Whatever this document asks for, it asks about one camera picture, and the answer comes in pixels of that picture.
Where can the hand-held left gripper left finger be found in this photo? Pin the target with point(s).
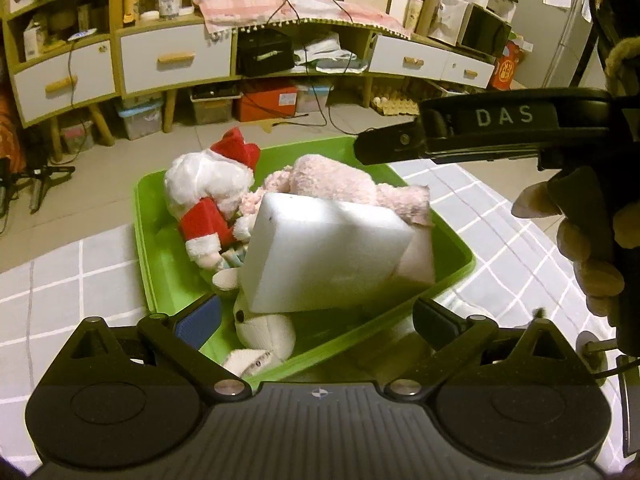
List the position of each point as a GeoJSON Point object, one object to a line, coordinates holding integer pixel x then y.
{"type": "Point", "coordinates": [197, 317]}

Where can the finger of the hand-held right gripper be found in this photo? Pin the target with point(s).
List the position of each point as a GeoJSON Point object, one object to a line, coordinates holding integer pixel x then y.
{"type": "Point", "coordinates": [390, 142]}

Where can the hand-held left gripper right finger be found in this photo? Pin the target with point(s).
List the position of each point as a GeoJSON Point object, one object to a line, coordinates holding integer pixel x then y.
{"type": "Point", "coordinates": [435, 325]}

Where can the small white sponge block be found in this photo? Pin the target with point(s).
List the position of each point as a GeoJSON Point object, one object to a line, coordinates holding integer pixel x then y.
{"type": "Point", "coordinates": [417, 260]}

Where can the pink plush toy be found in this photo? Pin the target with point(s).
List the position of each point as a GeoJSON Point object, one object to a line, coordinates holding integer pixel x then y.
{"type": "Point", "coordinates": [330, 175]}

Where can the beige rabbit plush toy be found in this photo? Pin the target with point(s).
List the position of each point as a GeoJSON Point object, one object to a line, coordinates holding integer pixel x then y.
{"type": "Point", "coordinates": [265, 330]}

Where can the green plastic bin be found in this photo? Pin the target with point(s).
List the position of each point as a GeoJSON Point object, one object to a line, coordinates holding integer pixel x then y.
{"type": "Point", "coordinates": [155, 260]}

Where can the red santa plush doll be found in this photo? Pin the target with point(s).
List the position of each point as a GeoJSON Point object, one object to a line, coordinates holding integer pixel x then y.
{"type": "Point", "coordinates": [205, 210]}

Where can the large white sponge block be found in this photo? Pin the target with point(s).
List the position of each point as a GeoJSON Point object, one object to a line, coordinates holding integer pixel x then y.
{"type": "Point", "coordinates": [325, 255]}

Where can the person's right hand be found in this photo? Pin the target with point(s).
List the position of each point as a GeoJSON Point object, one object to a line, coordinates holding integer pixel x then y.
{"type": "Point", "coordinates": [597, 277]}

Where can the egg carton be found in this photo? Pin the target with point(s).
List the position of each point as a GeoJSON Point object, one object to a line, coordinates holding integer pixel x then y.
{"type": "Point", "coordinates": [395, 105]}

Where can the red gift box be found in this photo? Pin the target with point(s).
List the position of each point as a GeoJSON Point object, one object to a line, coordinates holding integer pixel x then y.
{"type": "Point", "coordinates": [506, 67]}

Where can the white cabinet drawer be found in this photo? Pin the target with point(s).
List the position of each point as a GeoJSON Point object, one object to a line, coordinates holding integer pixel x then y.
{"type": "Point", "coordinates": [407, 57]}
{"type": "Point", "coordinates": [62, 82]}
{"type": "Point", "coordinates": [467, 71]}
{"type": "Point", "coordinates": [175, 60]}

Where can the black microwave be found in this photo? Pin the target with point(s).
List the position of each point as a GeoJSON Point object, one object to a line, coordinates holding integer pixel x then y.
{"type": "Point", "coordinates": [482, 32]}

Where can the clear storage box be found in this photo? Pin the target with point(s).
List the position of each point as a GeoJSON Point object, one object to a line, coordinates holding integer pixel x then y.
{"type": "Point", "coordinates": [312, 97]}
{"type": "Point", "coordinates": [215, 107]}
{"type": "Point", "coordinates": [140, 120]}

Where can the pile of papers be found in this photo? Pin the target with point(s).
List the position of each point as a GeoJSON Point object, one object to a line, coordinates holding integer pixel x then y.
{"type": "Point", "coordinates": [330, 52]}

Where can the grey checked bedsheet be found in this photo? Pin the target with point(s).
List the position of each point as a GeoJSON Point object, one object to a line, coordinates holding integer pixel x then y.
{"type": "Point", "coordinates": [75, 280]}

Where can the red storage box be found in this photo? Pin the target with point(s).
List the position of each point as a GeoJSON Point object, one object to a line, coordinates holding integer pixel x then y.
{"type": "Point", "coordinates": [267, 102]}

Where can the black box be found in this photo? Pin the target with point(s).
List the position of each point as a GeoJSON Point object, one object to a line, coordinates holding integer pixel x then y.
{"type": "Point", "coordinates": [265, 52]}

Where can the pink table runner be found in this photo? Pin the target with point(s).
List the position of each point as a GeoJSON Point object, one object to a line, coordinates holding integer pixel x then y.
{"type": "Point", "coordinates": [300, 10]}

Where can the black tripod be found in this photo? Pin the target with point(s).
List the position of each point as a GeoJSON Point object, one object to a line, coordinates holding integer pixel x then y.
{"type": "Point", "coordinates": [37, 180]}

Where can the long wooden cabinet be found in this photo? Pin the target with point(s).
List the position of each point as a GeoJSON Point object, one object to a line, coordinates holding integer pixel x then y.
{"type": "Point", "coordinates": [117, 50]}

